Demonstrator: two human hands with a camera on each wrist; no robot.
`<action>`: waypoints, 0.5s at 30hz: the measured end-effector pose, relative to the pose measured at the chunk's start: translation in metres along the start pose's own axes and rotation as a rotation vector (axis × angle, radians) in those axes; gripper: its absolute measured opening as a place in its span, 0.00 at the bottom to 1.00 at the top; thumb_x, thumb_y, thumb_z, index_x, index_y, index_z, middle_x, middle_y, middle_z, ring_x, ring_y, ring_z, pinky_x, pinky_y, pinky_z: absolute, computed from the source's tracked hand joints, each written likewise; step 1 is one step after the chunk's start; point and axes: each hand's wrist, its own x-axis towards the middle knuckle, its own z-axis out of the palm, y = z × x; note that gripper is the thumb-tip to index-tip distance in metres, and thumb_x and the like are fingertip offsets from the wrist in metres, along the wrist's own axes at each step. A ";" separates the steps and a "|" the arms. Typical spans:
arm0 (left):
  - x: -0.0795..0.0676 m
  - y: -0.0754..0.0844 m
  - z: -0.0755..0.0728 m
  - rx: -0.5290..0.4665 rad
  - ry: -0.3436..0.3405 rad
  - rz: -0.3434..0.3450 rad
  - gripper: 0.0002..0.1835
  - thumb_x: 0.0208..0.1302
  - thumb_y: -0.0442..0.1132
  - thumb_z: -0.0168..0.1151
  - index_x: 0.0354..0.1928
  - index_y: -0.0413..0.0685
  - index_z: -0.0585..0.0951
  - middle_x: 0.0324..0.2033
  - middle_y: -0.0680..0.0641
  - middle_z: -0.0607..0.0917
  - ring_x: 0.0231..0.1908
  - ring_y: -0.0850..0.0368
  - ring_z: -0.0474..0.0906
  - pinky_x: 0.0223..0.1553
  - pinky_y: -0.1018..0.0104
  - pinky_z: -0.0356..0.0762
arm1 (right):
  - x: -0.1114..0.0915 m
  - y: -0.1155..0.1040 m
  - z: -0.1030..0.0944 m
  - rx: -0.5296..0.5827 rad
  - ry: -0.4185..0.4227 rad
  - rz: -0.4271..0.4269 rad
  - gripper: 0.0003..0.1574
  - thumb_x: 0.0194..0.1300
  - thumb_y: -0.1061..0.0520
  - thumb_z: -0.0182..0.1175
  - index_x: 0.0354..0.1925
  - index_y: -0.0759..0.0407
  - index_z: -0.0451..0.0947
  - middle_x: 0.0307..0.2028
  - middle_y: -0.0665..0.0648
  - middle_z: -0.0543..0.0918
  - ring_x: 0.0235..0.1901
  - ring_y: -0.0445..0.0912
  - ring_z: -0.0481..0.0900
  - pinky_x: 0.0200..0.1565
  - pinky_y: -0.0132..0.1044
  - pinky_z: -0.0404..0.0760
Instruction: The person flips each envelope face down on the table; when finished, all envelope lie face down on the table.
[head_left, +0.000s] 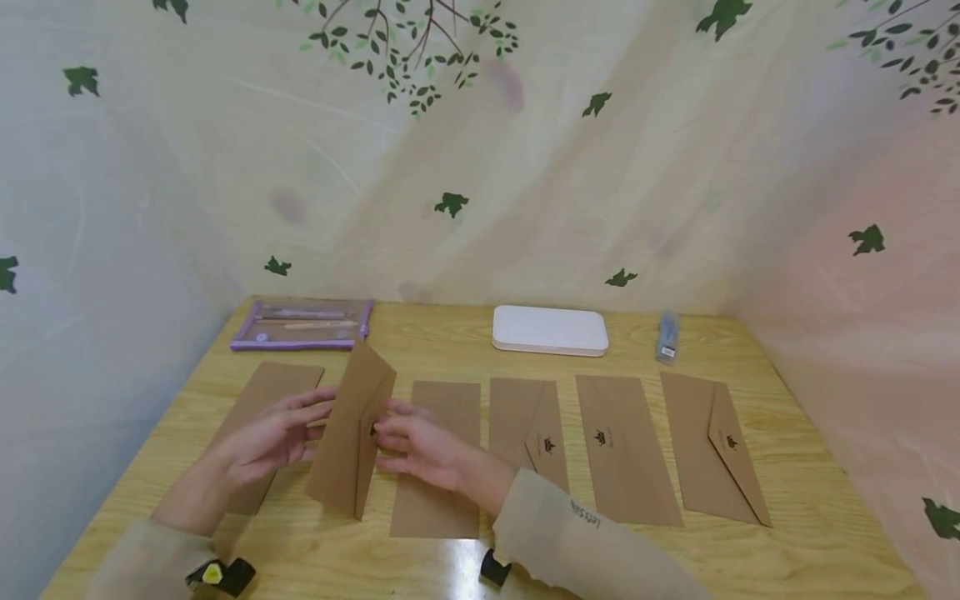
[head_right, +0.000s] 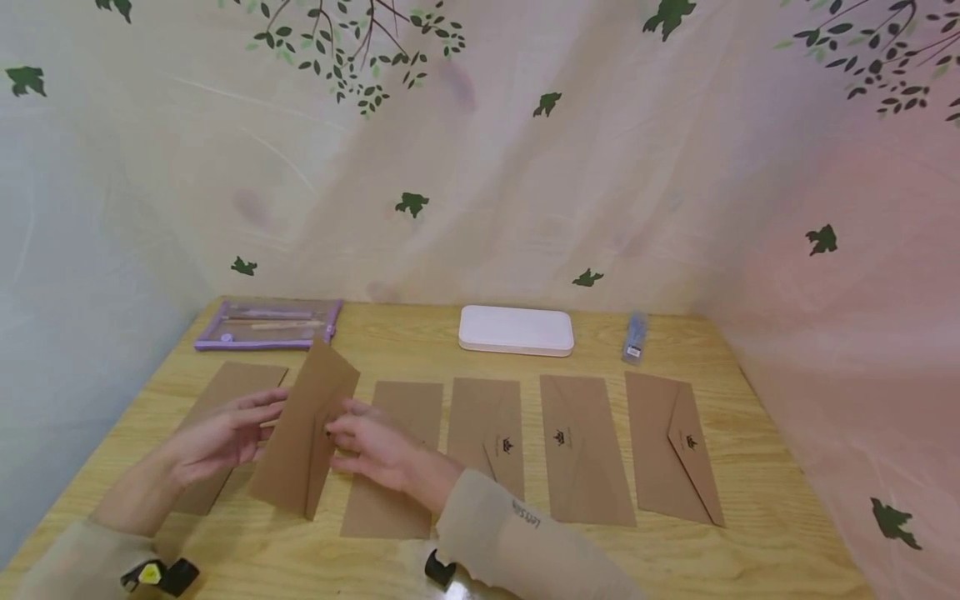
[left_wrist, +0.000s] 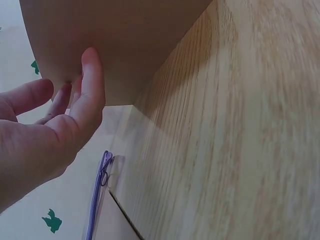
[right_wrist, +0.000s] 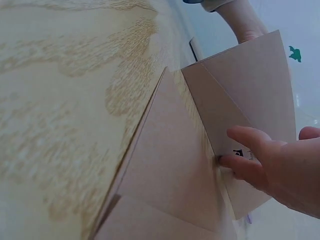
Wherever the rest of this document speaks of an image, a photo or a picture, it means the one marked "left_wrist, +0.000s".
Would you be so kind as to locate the person's left thumb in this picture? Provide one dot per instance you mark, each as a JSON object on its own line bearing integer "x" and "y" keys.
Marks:
{"x": 32, "y": 94}

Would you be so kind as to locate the tan cardboard box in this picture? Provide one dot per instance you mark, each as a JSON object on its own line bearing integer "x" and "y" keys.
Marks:
{"x": 120, "y": 42}

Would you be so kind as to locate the person's left fingers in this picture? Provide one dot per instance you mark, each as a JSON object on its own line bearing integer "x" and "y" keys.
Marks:
{"x": 61, "y": 100}

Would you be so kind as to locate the clear pouch with purple zipper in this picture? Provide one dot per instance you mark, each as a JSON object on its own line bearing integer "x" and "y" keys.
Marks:
{"x": 100, "y": 200}

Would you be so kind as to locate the person's left hand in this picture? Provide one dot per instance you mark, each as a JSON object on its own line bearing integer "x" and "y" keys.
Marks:
{"x": 37, "y": 150}

